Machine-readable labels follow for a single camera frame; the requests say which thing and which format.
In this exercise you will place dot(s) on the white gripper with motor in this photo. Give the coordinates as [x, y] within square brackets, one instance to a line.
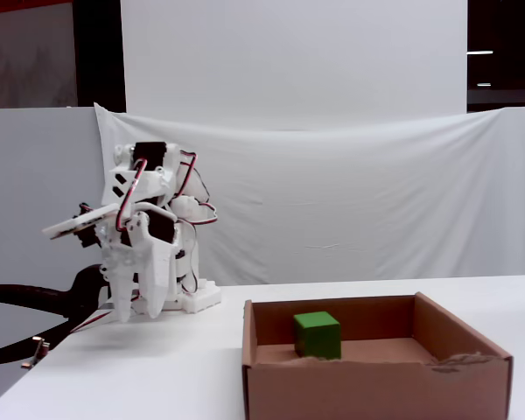
[145, 254]

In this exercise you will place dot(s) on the green cube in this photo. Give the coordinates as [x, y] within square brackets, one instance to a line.
[317, 337]

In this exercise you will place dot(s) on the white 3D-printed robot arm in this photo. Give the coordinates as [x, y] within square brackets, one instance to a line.
[157, 175]

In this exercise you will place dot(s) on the brown cardboard box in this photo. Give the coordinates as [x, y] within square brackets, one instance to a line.
[376, 385]

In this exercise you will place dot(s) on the black table clamp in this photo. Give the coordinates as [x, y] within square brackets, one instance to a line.
[83, 289]

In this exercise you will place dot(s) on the grey partition panel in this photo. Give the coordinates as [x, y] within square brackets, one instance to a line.
[39, 175]

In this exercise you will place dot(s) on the white cloth backdrop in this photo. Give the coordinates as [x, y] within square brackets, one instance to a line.
[354, 197]

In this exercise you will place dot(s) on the brown wooden door panel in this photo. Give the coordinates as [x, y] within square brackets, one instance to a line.
[30, 57]

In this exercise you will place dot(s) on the white backdrop board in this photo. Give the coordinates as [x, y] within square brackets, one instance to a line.
[289, 61]

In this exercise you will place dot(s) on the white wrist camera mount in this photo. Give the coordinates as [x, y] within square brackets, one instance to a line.
[76, 224]

